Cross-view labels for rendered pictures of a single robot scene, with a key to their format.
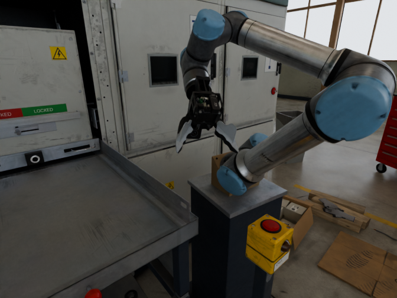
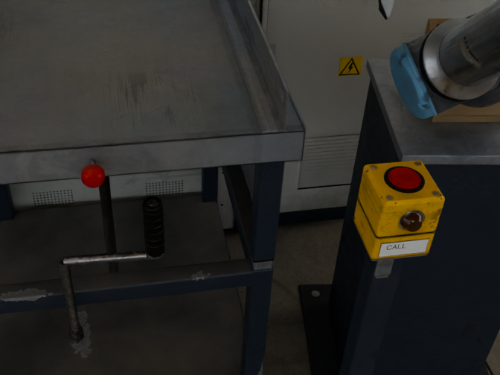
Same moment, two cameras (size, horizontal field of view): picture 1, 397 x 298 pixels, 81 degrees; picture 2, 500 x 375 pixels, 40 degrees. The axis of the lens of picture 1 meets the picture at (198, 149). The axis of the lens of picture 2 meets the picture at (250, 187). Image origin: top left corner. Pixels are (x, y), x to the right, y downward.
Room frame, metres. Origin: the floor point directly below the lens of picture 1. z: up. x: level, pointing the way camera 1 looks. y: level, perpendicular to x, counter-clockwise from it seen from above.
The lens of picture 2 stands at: (-0.21, -0.30, 1.43)
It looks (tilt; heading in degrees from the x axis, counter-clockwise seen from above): 40 degrees down; 26
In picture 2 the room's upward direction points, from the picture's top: 4 degrees clockwise
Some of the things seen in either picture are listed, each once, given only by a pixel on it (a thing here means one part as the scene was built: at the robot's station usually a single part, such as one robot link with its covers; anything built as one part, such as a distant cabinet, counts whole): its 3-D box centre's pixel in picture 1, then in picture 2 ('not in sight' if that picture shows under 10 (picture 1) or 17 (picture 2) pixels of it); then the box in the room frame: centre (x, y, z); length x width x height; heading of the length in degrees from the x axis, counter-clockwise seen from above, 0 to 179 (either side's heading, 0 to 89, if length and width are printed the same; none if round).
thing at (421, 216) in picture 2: (286, 247); (413, 223); (0.43, -0.21, 0.87); 0.03 x 0.01 x 0.03; 130
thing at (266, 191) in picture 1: (234, 186); (466, 107); (0.94, -0.17, 0.74); 0.32 x 0.32 x 0.02; 32
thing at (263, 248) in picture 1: (268, 242); (396, 209); (0.47, -0.18, 0.85); 0.08 x 0.08 x 0.10; 40
